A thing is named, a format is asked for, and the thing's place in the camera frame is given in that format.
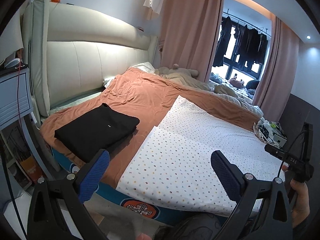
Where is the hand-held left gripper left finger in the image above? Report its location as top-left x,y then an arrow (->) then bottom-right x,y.
27,149 -> 110,240

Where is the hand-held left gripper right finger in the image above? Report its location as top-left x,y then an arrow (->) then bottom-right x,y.
211,150 -> 293,240

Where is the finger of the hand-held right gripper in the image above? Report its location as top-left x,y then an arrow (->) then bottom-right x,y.
264,144 -> 285,158

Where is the black button shirt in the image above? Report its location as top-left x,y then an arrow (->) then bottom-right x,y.
54,103 -> 140,163

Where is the row of hanging dark clothes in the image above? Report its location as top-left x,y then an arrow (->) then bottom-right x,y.
212,15 -> 272,72

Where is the person's right hand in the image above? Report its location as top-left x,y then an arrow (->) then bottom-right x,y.
282,164 -> 311,222

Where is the white printed cloth pile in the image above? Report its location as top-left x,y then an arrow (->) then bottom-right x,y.
253,117 -> 280,144

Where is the white dotted bed sheet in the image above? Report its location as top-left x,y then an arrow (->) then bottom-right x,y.
117,95 -> 285,210

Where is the orange printed box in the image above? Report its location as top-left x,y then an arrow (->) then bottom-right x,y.
20,155 -> 38,186

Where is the dark round cushion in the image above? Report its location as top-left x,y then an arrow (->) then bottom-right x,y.
246,79 -> 261,90

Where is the beige duvet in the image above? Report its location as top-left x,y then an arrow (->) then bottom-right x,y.
154,66 -> 264,117

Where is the brown plush toy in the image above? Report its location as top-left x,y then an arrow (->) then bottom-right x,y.
229,74 -> 245,88

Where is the pink curtain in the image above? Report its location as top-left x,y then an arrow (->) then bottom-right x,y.
159,0 -> 225,83
251,16 -> 302,123

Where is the orange blanket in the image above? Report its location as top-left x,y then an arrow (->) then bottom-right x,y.
40,67 -> 265,195

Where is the window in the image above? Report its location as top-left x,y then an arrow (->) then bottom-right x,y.
211,10 -> 273,98

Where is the beige plush toy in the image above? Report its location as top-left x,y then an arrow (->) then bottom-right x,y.
160,64 -> 200,79

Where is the white blue bedside cabinet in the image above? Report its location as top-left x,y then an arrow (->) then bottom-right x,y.
0,65 -> 34,130

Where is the white pillow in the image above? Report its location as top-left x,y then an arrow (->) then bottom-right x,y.
104,61 -> 156,85

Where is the cream padded headboard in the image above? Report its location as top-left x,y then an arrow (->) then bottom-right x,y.
21,0 -> 158,118

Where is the white grey device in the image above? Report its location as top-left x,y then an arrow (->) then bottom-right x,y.
4,58 -> 23,68

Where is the white hanging shirt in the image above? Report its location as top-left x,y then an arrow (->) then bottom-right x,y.
142,0 -> 168,20

